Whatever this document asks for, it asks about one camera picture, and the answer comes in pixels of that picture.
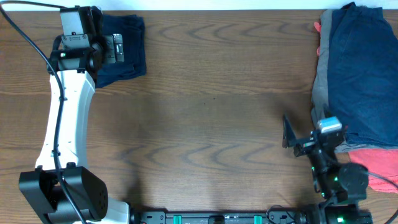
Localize navy blue shorts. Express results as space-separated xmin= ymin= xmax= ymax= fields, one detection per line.
xmin=96 ymin=15 xmax=146 ymax=88

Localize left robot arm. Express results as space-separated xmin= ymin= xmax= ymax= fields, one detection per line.
xmin=19 ymin=6 xmax=131 ymax=223

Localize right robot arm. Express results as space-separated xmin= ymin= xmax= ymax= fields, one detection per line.
xmin=282 ymin=116 xmax=373 ymax=224

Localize grey garment in stack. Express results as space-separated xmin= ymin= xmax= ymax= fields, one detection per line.
xmin=311 ymin=9 xmax=397 ymax=152

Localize red garment in stack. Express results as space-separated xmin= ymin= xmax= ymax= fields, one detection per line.
xmin=313 ymin=21 xmax=398 ymax=194

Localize navy shorts on stack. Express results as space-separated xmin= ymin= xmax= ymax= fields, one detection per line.
xmin=327 ymin=2 xmax=397 ymax=147

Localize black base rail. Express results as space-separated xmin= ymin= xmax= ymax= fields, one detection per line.
xmin=136 ymin=210 xmax=373 ymax=224

